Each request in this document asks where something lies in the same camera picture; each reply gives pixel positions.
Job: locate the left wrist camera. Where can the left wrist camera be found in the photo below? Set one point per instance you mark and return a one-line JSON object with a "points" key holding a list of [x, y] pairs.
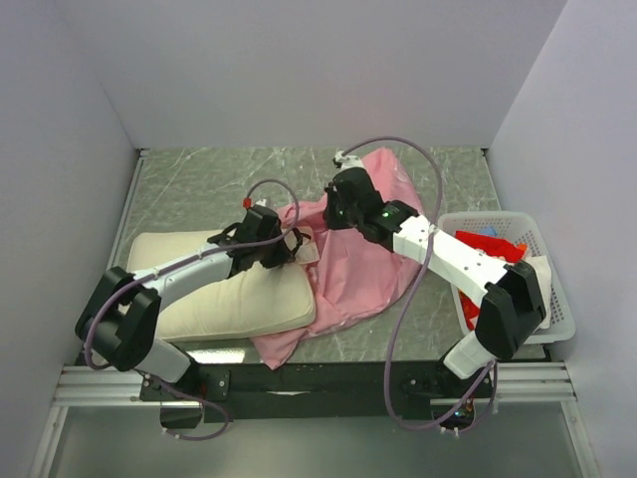
{"points": [[249, 202]]}

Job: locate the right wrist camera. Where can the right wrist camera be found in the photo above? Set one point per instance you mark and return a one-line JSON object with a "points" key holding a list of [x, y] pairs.
{"points": [[343, 161]]}

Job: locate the black base bar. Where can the black base bar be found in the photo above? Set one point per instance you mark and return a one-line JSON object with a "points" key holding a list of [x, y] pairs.
{"points": [[419, 391]]}

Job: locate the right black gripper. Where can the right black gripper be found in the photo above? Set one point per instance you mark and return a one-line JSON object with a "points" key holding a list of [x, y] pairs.
{"points": [[332, 197]]}

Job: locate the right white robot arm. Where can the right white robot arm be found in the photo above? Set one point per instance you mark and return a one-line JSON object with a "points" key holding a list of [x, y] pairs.
{"points": [[509, 296]]}

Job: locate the aluminium frame rail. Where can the aluminium frame rail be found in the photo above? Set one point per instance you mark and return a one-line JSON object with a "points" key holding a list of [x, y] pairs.
{"points": [[526, 382]]}

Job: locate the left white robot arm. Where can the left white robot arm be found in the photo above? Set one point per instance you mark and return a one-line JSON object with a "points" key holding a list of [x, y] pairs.
{"points": [[119, 322]]}

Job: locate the white printed cloth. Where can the white printed cloth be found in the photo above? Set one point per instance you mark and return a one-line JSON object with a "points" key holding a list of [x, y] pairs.
{"points": [[543, 273]]}

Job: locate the red cloth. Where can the red cloth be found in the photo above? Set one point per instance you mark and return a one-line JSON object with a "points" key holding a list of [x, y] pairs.
{"points": [[488, 242]]}

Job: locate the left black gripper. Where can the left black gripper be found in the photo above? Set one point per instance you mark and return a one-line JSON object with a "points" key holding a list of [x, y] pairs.
{"points": [[284, 255]]}

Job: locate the pink pillowcase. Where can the pink pillowcase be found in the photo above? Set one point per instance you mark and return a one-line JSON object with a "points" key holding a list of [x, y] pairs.
{"points": [[353, 280]]}

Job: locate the cream pillow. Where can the cream pillow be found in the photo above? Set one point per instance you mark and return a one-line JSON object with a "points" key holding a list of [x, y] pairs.
{"points": [[256, 302]]}

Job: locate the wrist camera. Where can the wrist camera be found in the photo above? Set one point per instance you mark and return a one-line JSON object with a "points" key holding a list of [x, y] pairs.
{"points": [[249, 202], [343, 161]]}

